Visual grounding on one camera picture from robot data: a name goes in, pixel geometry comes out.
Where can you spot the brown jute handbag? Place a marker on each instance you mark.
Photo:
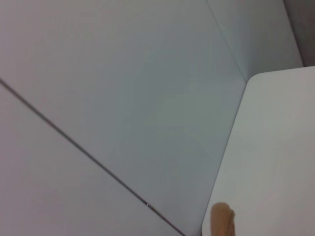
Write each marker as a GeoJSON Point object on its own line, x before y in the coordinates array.
{"type": "Point", "coordinates": [222, 221]}

